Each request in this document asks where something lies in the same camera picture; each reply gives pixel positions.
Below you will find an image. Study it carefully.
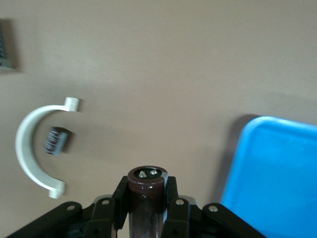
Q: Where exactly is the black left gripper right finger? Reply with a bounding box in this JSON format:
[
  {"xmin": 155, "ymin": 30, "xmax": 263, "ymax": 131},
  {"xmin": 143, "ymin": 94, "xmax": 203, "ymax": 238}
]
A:
[{"xmin": 160, "ymin": 175, "xmax": 267, "ymax": 238}]

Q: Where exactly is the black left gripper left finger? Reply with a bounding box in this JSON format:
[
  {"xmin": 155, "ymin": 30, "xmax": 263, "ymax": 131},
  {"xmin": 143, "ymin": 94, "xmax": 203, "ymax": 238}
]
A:
[{"xmin": 4, "ymin": 175, "xmax": 130, "ymax": 238}]

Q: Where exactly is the black ribbed capacitor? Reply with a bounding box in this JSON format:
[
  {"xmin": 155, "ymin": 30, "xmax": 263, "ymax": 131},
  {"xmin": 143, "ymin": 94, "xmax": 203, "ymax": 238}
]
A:
[{"xmin": 43, "ymin": 126, "xmax": 70, "ymax": 157}]

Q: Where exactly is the blue plastic tray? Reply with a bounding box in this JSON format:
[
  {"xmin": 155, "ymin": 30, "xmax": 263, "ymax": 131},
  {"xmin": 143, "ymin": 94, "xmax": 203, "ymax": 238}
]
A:
[{"xmin": 219, "ymin": 116, "xmax": 317, "ymax": 238}]

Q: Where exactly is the silver metal plate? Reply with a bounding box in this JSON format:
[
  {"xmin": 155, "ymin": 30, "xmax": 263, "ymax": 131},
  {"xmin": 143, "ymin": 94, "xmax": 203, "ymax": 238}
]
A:
[{"xmin": 0, "ymin": 18, "xmax": 24, "ymax": 74}]

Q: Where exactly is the white curved pipe bracket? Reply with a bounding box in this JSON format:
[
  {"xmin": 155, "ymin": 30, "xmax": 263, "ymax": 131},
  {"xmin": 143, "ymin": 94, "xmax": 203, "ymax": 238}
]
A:
[{"xmin": 14, "ymin": 96, "xmax": 83, "ymax": 199}]

